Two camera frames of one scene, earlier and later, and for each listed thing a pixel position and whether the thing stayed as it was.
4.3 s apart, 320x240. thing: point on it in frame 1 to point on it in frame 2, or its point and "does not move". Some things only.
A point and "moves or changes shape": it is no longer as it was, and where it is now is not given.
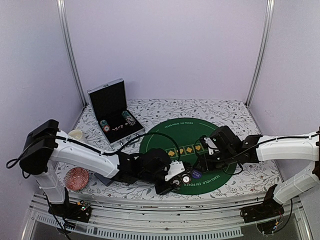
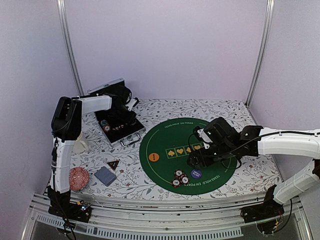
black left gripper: [168, 187] to [130, 119]
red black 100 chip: [186, 179] moves or changes shape
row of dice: [121, 126] does not move
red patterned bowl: [76, 179] does not move
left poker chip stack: [105, 126] does not move
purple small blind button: [196, 174] does not move
